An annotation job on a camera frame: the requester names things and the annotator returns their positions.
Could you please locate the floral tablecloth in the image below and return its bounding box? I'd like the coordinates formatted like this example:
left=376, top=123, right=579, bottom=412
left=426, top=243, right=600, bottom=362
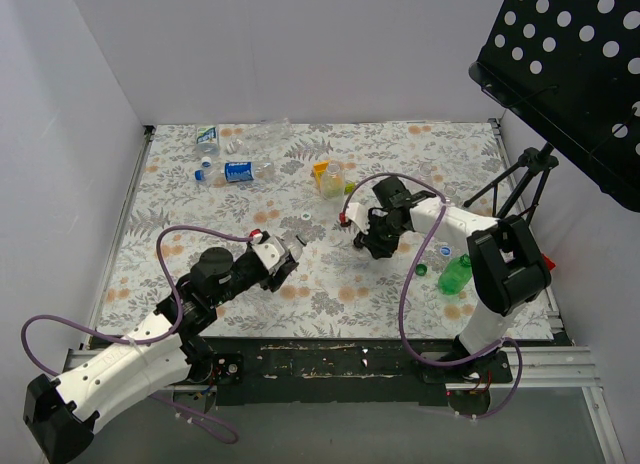
left=95, top=122, right=504, bottom=339

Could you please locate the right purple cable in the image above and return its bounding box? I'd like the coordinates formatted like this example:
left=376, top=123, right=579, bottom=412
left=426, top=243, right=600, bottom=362
left=342, top=172, right=524, bottom=419

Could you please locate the clear bottle black cap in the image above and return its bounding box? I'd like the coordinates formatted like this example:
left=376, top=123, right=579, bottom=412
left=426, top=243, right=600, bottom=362
left=283, top=234, right=307, bottom=262

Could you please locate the black perforated music stand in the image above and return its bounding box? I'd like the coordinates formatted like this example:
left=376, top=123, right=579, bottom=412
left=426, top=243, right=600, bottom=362
left=469, top=0, right=639, bottom=212

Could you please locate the aluminium frame rail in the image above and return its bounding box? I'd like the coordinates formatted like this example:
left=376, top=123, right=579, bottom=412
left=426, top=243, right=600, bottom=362
left=59, top=308, right=626, bottom=464

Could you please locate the yellow green toy basket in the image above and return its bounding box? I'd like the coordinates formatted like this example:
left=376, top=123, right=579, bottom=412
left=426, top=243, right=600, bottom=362
left=312, top=160, right=356, bottom=196

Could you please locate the clear bottle blue label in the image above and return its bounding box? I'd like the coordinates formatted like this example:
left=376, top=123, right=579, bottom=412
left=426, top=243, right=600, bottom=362
left=194, top=161, right=275, bottom=184

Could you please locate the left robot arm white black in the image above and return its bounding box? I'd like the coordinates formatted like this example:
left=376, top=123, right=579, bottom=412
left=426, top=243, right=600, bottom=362
left=23, top=236, right=302, bottom=463

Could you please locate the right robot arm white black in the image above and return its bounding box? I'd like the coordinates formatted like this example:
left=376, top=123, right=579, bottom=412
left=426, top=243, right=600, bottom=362
left=339, top=173, right=551, bottom=382

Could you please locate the bottle green white label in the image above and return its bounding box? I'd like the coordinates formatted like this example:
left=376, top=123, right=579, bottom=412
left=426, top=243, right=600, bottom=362
left=195, top=125, right=220, bottom=158

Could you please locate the green plastic bottle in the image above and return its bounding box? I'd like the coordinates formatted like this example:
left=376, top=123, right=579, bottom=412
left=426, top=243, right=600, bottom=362
left=438, top=254, right=472, bottom=295

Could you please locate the crushed clear bottle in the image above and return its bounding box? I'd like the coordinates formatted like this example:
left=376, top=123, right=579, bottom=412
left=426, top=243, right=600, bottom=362
left=238, top=118, right=292, bottom=149

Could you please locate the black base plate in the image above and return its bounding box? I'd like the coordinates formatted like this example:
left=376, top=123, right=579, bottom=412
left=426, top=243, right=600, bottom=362
left=206, top=337, right=515, bottom=406

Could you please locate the clear uncapped bottle right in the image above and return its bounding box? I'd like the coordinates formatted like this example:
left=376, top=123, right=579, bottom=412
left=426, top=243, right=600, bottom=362
left=416, top=162, right=461, bottom=204

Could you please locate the purple cable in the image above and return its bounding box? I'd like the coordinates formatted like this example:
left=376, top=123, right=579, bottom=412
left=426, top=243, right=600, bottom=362
left=342, top=172, right=524, bottom=419
left=20, top=224, right=264, bottom=444

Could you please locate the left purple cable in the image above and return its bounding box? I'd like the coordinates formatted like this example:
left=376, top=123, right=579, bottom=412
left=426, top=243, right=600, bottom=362
left=20, top=224, right=264, bottom=444

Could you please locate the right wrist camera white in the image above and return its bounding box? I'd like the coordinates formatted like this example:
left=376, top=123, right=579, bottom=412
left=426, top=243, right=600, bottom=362
left=339, top=202, right=370, bottom=235

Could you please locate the green bottle cap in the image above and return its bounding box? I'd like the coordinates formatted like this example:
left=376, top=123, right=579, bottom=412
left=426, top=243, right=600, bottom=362
left=415, top=264, right=428, bottom=276

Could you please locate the red box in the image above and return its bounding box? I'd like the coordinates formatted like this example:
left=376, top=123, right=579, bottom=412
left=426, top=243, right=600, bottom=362
left=542, top=254, right=556, bottom=271

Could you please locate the black tripod stand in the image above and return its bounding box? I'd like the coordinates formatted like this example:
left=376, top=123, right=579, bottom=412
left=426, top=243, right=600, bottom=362
left=463, top=142, right=559, bottom=225

